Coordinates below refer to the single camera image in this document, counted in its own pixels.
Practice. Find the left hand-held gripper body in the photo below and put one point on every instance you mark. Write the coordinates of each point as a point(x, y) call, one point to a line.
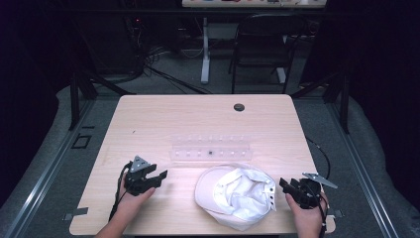
point(137, 180)

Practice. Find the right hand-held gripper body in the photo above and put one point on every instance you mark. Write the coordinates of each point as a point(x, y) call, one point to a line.
point(308, 193)

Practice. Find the white baseball cap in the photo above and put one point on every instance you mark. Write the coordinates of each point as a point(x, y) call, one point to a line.
point(236, 196)

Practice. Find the person's left hand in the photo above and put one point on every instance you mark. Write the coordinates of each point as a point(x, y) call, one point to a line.
point(130, 201)

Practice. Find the person's right hand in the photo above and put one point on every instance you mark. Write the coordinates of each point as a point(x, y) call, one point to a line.
point(307, 216)

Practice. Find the grey tape strip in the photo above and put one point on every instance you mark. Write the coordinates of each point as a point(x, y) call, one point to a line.
point(336, 214)
point(76, 213)

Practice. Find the clear acrylic peg rack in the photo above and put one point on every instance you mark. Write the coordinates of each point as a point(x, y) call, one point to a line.
point(211, 149)

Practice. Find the black round table grommet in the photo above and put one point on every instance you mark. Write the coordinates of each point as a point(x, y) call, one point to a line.
point(238, 107)

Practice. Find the black metal stand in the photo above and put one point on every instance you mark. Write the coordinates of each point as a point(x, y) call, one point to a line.
point(79, 89)
point(340, 95)

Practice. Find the white desk leg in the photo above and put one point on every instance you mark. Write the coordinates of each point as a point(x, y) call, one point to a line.
point(205, 53)
point(281, 75)

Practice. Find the black chair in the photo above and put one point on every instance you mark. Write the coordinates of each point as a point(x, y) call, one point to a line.
point(261, 49)

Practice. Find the light wooden background desk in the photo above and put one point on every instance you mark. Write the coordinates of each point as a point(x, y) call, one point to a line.
point(254, 3)

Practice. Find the aluminium floor rail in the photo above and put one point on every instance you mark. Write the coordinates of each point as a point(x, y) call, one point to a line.
point(363, 172)
point(43, 178)

